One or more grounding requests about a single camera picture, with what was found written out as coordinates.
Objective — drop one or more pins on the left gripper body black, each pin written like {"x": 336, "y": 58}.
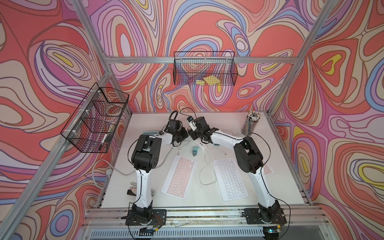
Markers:
{"x": 180, "y": 135}

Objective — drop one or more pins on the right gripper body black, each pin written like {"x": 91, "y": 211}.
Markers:
{"x": 195, "y": 134}

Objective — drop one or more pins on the teal usb charger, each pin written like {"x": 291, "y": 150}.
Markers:
{"x": 195, "y": 151}

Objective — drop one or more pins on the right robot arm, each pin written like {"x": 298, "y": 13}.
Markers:
{"x": 250, "y": 160}

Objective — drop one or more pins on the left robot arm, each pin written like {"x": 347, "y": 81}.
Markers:
{"x": 145, "y": 158}

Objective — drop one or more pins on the pink keyboard left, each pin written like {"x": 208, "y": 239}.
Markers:
{"x": 178, "y": 179}

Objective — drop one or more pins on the white keyboard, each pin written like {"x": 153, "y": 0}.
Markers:
{"x": 230, "y": 181}

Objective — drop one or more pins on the white power strip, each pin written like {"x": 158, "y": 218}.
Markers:
{"x": 200, "y": 144}

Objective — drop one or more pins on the grey calculator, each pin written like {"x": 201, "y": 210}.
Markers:
{"x": 151, "y": 133}

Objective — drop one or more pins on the yellow sticky notes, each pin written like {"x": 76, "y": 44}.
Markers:
{"x": 210, "y": 81}

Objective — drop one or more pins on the pencil holder cup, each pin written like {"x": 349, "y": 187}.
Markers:
{"x": 251, "y": 120}

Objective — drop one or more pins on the silver stapler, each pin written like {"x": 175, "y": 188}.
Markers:
{"x": 133, "y": 189}

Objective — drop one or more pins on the black wire basket back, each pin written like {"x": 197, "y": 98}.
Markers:
{"x": 190, "y": 66}

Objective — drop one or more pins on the black wire basket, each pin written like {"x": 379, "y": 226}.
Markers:
{"x": 190, "y": 66}
{"x": 91, "y": 128}

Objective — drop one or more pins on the black wire basket left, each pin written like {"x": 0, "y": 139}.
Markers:
{"x": 91, "y": 128}

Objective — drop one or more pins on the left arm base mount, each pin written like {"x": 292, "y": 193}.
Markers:
{"x": 156, "y": 217}

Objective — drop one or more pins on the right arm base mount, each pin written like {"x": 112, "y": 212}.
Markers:
{"x": 256, "y": 216}

